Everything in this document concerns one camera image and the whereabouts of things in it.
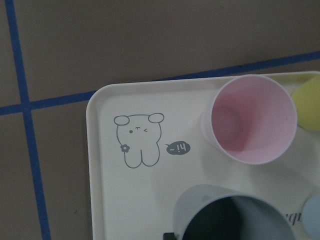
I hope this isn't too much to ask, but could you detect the pink cup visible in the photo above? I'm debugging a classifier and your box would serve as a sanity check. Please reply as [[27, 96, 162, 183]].
[[200, 74, 298, 165]]

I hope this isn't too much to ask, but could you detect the yellow cup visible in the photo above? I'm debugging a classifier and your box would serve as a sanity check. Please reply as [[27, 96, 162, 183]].
[[291, 75, 320, 131]]

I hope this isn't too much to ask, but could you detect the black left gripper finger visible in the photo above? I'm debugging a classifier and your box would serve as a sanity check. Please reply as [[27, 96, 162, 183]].
[[163, 232, 176, 240]]

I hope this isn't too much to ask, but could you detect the cream plastic tray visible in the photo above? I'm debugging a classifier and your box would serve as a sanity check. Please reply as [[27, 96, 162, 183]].
[[86, 76, 320, 240]]

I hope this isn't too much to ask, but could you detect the grey cup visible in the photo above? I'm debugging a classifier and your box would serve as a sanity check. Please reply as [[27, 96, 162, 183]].
[[173, 184, 296, 240]]

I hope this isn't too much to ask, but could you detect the blue cup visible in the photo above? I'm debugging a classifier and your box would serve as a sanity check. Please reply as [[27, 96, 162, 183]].
[[302, 194, 320, 240]]

